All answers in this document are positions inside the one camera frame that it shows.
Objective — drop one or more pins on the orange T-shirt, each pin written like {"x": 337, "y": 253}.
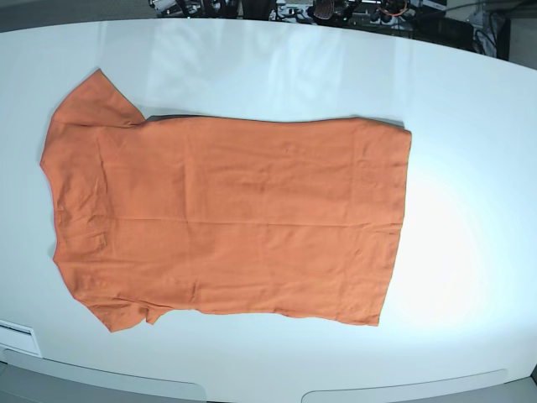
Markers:
{"x": 221, "y": 215}

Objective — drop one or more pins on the white power strip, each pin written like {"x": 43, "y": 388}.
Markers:
{"x": 343, "y": 13}

